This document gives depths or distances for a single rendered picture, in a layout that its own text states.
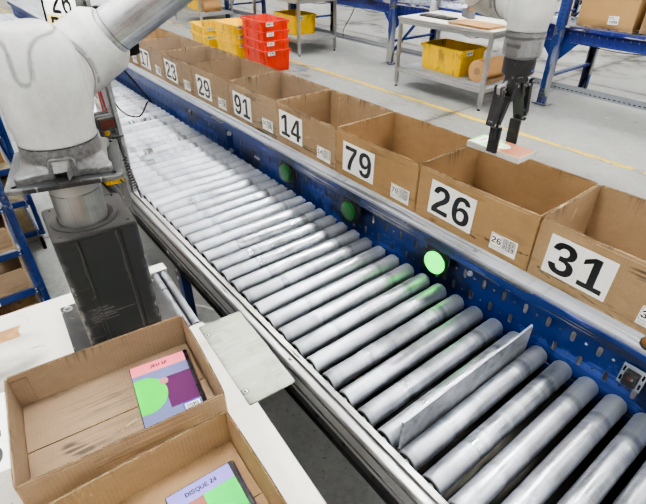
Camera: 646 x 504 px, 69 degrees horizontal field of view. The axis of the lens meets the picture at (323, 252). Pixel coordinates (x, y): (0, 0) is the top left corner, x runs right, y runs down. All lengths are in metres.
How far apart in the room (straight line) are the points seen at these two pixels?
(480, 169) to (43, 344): 1.39
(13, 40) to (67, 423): 0.76
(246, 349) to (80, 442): 0.40
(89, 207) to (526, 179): 1.23
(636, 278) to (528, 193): 0.52
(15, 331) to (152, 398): 0.50
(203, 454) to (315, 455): 0.92
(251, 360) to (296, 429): 0.83
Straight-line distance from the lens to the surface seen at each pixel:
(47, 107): 1.06
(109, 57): 1.22
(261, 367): 1.19
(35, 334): 1.47
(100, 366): 1.25
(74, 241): 1.16
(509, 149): 1.35
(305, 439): 1.97
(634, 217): 1.50
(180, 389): 1.14
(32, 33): 1.07
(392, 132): 1.92
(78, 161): 1.10
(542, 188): 1.59
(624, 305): 1.26
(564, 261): 1.28
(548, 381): 1.27
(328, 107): 2.19
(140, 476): 1.02
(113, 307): 1.27
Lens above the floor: 1.63
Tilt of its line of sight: 34 degrees down
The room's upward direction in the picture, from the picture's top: straight up
